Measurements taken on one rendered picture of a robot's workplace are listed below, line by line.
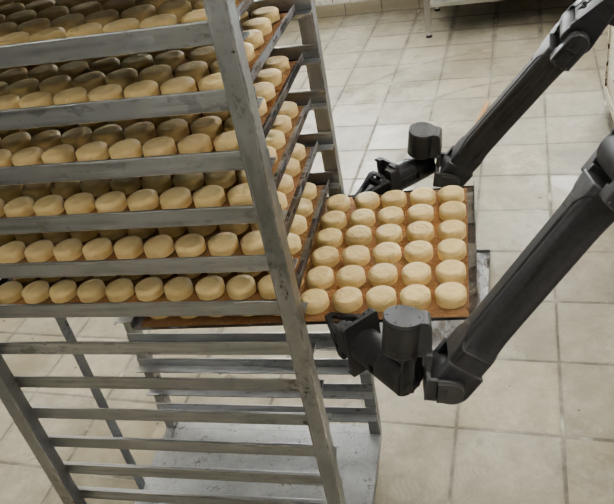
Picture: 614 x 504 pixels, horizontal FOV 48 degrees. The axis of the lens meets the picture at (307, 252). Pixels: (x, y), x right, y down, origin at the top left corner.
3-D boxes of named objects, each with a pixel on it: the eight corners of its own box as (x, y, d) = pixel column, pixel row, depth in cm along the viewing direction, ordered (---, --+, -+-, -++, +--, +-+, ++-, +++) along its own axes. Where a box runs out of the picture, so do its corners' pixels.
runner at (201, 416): (331, 414, 128) (329, 403, 127) (329, 426, 126) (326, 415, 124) (32, 407, 144) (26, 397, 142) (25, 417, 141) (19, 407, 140)
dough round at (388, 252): (405, 251, 125) (404, 242, 124) (396, 267, 121) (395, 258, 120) (379, 248, 127) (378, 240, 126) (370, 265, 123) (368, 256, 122)
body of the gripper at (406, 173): (372, 159, 146) (398, 145, 149) (377, 200, 151) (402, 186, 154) (392, 168, 141) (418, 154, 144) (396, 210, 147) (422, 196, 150)
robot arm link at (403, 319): (463, 405, 97) (458, 367, 105) (473, 337, 92) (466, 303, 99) (378, 400, 98) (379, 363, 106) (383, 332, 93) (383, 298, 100)
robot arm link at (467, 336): (677, 177, 78) (645, 145, 88) (635, 151, 77) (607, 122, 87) (459, 420, 97) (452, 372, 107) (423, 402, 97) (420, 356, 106)
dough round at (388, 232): (406, 242, 127) (405, 233, 126) (381, 249, 127) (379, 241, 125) (397, 228, 131) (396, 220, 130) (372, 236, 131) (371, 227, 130)
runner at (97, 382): (324, 380, 123) (321, 368, 122) (321, 392, 121) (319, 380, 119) (14, 376, 139) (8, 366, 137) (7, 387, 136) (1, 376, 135)
